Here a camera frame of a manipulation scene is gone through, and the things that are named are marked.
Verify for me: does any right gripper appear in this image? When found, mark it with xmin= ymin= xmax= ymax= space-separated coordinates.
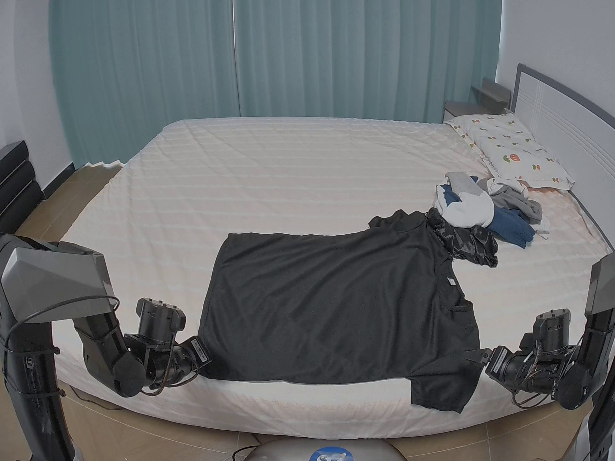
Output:
xmin=485 ymin=346 xmax=536 ymax=392

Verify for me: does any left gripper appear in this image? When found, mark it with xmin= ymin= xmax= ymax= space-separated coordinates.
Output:
xmin=179 ymin=336 xmax=213 ymax=377

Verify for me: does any black T-shirt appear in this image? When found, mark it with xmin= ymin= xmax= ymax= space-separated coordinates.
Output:
xmin=198 ymin=209 xmax=483 ymax=414

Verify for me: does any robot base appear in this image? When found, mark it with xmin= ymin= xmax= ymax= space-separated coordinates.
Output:
xmin=245 ymin=439 xmax=409 ymax=461

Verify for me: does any pile of clothes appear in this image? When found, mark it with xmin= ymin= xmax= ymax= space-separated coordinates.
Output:
xmin=434 ymin=171 xmax=551 ymax=249

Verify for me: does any bed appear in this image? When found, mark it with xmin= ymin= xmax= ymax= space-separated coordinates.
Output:
xmin=50 ymin=63 xmax=615 ymax=438

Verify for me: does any black satin garment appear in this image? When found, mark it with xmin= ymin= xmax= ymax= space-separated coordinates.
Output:
xmin=425 ymin=208 xmax=499 ymax=269

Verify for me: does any white printed pillow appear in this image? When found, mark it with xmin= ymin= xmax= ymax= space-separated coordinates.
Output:
xmin=443 ymin=111 xmax=576 ymax=191

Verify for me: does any black chest of drawers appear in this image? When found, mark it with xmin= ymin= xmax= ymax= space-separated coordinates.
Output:
xmin=0 ymin=140 xmax=46 ymax=234

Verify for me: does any grey bedside table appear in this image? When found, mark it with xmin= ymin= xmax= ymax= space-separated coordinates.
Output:
xmin=443 ymin=77 xmax=512 ymax=121

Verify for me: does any blue-green curtain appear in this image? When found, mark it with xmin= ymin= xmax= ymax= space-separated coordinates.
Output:
xmin=233 ymin=0 xmax=503 ymax=124
xmin=48 ymin=0 xmax=241 ymax=167

